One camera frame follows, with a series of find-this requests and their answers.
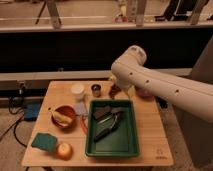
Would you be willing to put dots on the small grey towel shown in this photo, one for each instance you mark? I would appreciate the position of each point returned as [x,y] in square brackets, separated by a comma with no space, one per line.
[80,109]

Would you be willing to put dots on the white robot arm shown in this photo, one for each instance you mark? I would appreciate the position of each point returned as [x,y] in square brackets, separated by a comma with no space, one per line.
[192,96]

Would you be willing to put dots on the dark block in tray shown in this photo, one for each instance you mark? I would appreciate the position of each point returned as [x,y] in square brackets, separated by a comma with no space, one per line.
[99,113]

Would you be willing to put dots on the green plastic tray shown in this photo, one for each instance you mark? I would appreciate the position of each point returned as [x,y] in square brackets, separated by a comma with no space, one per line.
[123,142]

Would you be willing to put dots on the dark grape bunch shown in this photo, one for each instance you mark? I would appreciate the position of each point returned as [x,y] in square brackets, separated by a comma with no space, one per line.
[114,90]

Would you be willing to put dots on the small dark metal cup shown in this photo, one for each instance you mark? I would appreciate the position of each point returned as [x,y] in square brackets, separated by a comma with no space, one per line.
[96,90]

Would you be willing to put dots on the white cup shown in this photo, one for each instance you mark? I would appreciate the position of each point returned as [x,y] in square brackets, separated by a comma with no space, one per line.
[77,91]

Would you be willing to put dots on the purple bowl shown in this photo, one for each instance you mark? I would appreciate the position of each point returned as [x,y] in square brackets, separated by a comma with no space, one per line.
[143,93]

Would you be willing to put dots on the red bowl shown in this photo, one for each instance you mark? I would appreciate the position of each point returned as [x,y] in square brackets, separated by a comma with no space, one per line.
[64,110]

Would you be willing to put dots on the red carrot stick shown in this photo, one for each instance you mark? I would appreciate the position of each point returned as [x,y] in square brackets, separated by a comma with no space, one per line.
[83,124]

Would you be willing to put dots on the banana in bowl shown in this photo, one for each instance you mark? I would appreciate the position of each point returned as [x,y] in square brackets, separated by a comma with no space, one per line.
[62,119]

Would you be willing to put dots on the wooden table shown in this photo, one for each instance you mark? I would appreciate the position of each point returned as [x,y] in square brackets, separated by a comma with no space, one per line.
[153,143]

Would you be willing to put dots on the yellow apple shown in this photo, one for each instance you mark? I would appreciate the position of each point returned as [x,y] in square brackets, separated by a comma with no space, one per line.
[64,151]

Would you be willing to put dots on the blue box on floor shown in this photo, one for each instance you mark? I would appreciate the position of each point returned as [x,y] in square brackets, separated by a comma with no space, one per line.
[31,112]

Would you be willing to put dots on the green sponge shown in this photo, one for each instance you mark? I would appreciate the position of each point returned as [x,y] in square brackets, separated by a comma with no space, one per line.
[45,142]

